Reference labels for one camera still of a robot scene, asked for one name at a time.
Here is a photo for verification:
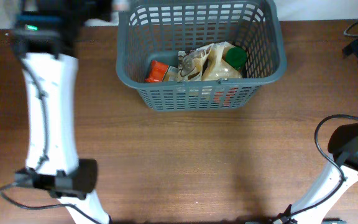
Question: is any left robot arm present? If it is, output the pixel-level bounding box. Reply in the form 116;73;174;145
12;0;130;223

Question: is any grey plastic shopping basket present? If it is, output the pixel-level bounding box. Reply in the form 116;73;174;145
116;0;287;111

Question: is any green lid jar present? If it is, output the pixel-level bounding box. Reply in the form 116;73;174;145
225;47;247;72

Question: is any beige paper bag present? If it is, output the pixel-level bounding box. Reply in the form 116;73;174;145
201;42;242;81

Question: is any red orange pasta packet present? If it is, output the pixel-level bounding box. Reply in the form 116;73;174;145
144;60;239;103

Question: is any small brown snack bag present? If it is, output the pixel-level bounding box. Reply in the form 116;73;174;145
176;44;213;82

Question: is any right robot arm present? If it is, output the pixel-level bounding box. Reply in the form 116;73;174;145
272;114;358;223

